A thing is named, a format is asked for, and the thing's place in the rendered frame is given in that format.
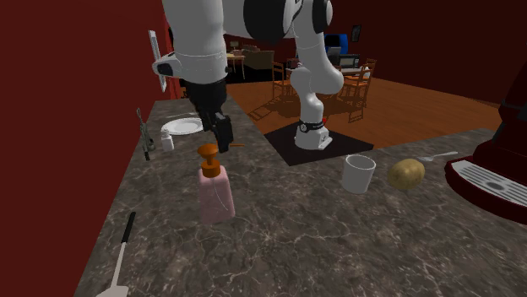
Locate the wooden chair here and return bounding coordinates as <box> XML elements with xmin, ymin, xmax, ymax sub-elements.
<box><xmin>271</xmin><ymin>61</ymin><xmax>298</xmax><ymax>101</ymax></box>
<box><xmin>336</xmin><ymin>58</ymin><xmax>378</xmax><ymax>123</ymax></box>

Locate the silver corkscrew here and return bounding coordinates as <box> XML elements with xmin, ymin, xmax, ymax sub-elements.
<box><xmin>135</xmin><ymin>107</ymin><xmax>157</xmax><ymax>162</ymax></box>

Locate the pink soap dispenser orange pump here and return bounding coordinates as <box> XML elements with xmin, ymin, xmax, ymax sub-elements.
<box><xmin>196</xmin><ymin>141</ymin><xmax>246</xmax><ymax>225</ymax></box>

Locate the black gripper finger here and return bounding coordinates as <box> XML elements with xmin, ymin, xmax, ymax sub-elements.
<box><xmin>199</xmin><ymin>108</ymin><xmax>217</xmax><ymax>133</ymax></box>
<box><xmin>212</xmin><ymin>112</ymin><xmax>235</xmax><ymax>154</ymax></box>

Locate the brown potato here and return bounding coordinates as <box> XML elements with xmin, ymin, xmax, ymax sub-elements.
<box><xmin>387</xmin><ymin>158</ymin><xmax>426</xmax><ymax>192</ymax></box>

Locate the blue appliance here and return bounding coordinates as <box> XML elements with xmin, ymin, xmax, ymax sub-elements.
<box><xmin>323</xmin><ymin>33</ymin><xmax>350</xmax><ymax>57</ymax></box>

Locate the black microwave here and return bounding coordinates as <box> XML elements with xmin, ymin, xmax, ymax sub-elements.
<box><xmin>338</xmin><ymin>53</ymin><xmax>361</xmax><ymax>69</ymax></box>

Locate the olive armchair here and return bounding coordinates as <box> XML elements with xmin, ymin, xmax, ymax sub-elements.
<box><xmin>240</xmin><ymin>44</ymin><xmax>276</xmax><ymax>72</ymax></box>

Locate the small wooden side table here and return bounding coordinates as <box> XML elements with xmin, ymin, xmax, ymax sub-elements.
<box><xmin>225</xmin><ymin>51</ymin><xmax>247</xmax><ymax>80</ymax></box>

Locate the dark robot stand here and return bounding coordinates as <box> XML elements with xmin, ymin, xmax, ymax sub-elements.
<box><xmin>263</xmin><ymin>121</ymin><xmax>375</xmax><ymax>168</ymax></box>

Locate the white cup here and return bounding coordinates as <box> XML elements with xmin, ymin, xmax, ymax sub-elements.
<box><xmin>340</xmin><ymin>154</ymin><xmax>378</xmax><ymax>196</ymax></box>

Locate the black-handled silver spatula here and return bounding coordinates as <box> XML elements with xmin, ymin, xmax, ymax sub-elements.
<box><xmin>95</xmin><ymin>211</ymin><xmax>138</xmax><ymax>297</ymax></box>

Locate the silver spoon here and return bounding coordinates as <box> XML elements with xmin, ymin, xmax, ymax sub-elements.
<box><xmin>416</xmin><ymin>151</ymin><xmax>459</xmax><ymax>163</ymax></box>

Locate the small white shaker bottle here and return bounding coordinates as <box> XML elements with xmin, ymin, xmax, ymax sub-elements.
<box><xmin>160</xmin><ymin>128</ymin><xmax>176</xmax><ymax>153</ymax></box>

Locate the white plate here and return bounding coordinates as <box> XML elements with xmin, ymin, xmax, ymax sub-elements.
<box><xmin>160</xmin><ymin>116</ymin><xmax>205</xmax><ymax>137</ymax></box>

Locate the dark red coffee machine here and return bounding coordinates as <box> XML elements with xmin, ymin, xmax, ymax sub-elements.
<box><xmin>443</xmin><ymin>60</ymin><xmax>527</xmax><ymax>227</ymax></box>

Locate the wooden dining table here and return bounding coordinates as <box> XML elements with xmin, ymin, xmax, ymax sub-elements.
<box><xmin>285</xmin><ymin>65</ymin><xmax>372</xmax><ymax>84</ymax></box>

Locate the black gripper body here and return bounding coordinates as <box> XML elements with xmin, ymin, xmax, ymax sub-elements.
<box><xmin>183</xmin><ymin>77</ymin><xmax>229</xmax><ymax>124</ymax></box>

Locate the white framed wall picture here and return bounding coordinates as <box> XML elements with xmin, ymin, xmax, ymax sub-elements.
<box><xmin>147</xmin><ymin>29</ymin><xmax>168</xmax><ymax>93</ymax></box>

